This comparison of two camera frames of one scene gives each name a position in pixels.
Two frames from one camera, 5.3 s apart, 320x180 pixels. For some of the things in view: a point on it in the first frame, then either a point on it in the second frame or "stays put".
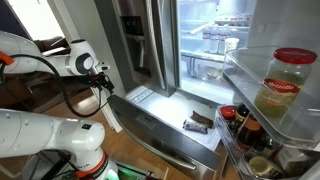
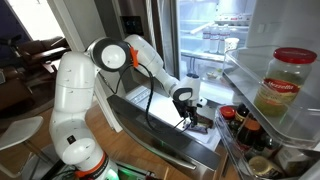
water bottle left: (206, 39) stays put
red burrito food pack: (202, 119) stays put
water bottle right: (224, 33) stays put
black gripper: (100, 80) → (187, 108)
